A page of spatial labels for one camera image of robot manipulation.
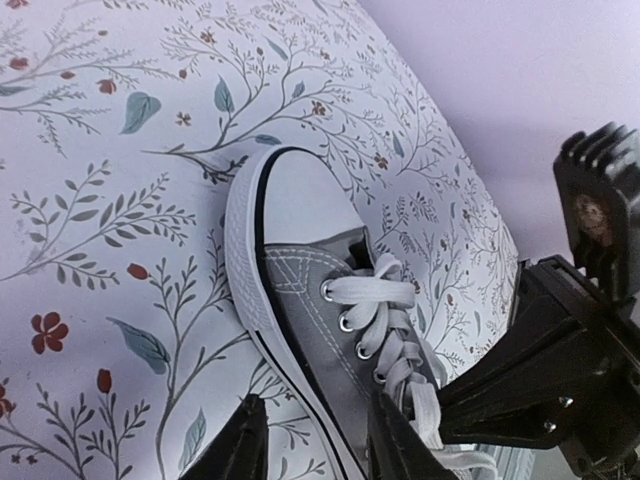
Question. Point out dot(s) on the floral patterned table mat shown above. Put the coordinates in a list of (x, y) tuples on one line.
[(122, 126)]

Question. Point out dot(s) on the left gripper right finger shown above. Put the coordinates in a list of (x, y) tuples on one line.
[(395, 450)]

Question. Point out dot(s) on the grey canvas sneaker white laces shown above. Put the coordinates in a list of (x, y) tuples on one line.
[(330, 316)]

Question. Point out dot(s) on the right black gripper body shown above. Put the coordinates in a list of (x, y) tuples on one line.
[(552, 291)]

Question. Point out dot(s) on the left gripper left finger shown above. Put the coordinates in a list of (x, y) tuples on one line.
[(240, 450)]

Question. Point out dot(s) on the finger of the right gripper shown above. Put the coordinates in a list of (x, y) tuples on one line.
[(525, 392)]

